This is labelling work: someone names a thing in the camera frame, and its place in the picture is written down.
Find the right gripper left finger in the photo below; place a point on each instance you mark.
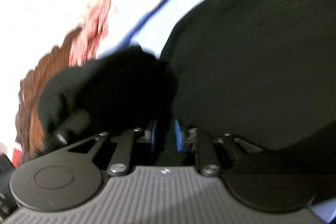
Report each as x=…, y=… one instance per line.
x=132, y=145

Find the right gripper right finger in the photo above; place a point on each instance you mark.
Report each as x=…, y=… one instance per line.
x=195, y=140

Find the black pants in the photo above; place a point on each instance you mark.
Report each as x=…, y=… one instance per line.
x=261, y=69

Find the wooden carved footboard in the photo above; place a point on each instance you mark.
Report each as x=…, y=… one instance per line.
x=30, y=134

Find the red floral blanket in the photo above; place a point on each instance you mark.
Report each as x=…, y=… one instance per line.
x=95, y=29

